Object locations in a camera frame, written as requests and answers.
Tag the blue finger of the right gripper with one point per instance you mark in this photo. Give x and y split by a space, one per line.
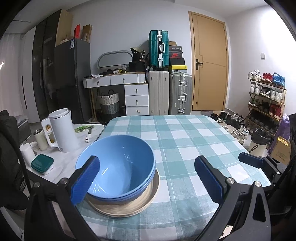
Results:
251 160

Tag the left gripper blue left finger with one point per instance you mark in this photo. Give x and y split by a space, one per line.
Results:
82 179

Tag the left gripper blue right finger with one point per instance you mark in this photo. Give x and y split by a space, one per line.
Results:
212 179

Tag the light blue bowl back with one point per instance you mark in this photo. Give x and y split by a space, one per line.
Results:
127 166

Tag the cream plate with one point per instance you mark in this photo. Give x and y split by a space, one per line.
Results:
130 208

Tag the black trash bin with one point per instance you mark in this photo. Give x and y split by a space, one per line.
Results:
260 139

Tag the cardboard box on floor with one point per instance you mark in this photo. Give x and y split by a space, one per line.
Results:
281 151

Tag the teal checkered tablecloth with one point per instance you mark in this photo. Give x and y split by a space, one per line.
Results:
182 206

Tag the purple bag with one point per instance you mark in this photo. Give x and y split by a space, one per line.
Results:
282 131

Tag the teal lid food container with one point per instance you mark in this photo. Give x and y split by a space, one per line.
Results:
42 164

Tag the green packet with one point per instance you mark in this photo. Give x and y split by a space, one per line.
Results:
82 128

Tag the shoe rack with shoes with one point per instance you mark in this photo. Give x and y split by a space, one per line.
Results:
267 101

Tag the white electric kettle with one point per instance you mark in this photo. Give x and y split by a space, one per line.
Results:
61 125

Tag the woven laundry basket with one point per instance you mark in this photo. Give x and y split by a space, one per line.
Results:
109 103

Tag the white desk with drawers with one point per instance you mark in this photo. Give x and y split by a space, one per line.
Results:
132 88

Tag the silver hard suitcase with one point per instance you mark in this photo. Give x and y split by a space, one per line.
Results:
180 95

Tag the wooden door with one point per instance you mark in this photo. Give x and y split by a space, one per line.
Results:
210 62

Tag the black refrigerator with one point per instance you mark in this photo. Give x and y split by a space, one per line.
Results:
72 65

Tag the beige hard suitcase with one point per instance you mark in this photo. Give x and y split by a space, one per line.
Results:
159 82

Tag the grey oval mirror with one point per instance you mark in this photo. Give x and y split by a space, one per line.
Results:
115 58

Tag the black bag on desk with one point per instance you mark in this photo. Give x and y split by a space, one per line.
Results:
139 62

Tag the stack of shoe boxes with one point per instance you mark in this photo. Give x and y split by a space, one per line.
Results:
176 59

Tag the teal hard suitcase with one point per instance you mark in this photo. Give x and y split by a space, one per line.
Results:
159 49

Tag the white handled knife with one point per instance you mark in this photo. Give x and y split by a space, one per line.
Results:
88 136

